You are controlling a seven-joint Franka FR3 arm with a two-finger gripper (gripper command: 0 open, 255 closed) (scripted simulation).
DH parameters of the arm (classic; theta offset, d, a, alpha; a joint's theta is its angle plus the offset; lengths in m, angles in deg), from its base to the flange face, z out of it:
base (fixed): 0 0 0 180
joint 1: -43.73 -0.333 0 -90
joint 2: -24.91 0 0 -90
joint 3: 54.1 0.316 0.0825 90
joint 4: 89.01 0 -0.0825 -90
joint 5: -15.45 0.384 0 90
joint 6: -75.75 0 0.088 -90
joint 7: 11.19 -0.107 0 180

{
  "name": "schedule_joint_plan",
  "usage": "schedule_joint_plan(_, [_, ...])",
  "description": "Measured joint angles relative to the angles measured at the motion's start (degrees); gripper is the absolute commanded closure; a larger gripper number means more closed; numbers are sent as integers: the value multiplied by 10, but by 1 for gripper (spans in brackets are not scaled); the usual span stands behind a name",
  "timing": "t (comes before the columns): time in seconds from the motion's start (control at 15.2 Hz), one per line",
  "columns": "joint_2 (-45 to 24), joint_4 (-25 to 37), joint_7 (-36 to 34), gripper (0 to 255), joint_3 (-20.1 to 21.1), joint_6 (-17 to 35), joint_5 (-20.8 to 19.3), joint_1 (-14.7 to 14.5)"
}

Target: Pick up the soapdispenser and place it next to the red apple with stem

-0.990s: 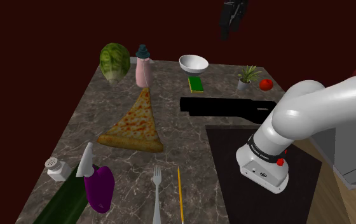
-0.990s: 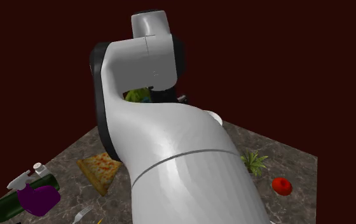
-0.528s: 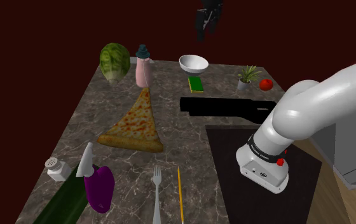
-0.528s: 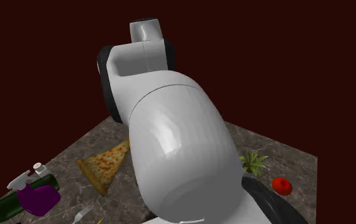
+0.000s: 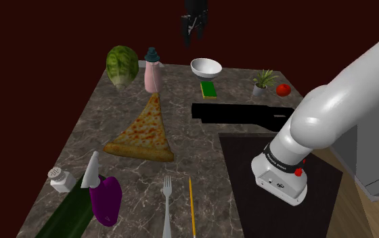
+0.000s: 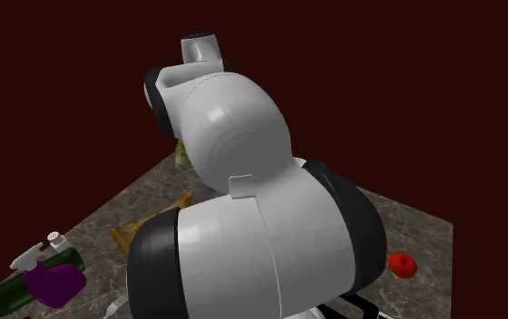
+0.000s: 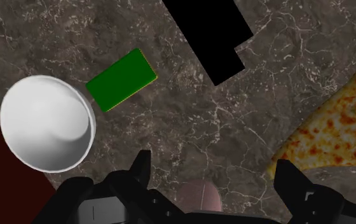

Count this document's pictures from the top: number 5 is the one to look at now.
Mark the dark green cucumber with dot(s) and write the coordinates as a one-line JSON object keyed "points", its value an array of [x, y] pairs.
{"points": [[69, 214]]}

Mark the cheese pizza slice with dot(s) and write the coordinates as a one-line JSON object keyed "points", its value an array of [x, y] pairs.
{"points": [[145, 135]]}

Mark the white bowl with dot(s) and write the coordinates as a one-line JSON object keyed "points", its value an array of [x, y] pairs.
{"points": [[206, 68]]}

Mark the white salt shaker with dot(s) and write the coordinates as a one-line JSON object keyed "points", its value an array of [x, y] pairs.
{"points": [[60, 179]]}

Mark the small potted green plant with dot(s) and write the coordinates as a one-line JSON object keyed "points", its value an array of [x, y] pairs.
{"points": [[262, 82]]}

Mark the yellow pencil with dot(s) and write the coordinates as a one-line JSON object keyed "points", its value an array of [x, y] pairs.
{"points": [[192, 207]]}

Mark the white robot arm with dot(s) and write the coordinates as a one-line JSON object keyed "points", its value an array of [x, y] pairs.
{"points": [[341, 105]]}

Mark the pink bottle with teal cap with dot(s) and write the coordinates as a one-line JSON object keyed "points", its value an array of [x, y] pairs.
{"points": [[153, 77]]}

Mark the silver fork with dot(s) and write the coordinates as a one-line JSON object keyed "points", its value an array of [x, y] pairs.
{"points": [[167, 211]]}

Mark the purple spray bottle white nozzle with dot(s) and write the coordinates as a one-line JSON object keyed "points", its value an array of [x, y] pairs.
{"points": [[105, 201]]}

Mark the red tomato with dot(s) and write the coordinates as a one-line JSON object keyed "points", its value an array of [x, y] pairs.
{"points": [[283, 90]]}

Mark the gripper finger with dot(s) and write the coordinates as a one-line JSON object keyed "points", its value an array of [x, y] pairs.
{"points": [[200, 32], [187, 34]]}

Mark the dark robot stand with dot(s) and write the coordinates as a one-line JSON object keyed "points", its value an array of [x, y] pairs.
{"points": [[275, 217]]}

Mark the green lettuce head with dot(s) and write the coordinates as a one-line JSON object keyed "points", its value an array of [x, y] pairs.
{"points": [[122, 66]]}

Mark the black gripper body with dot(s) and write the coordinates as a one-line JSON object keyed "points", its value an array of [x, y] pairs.
{"points": [[195, 8]]}

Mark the green and yellow sponge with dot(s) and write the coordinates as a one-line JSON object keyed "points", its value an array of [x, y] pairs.
{"points": [[208, 89]]}

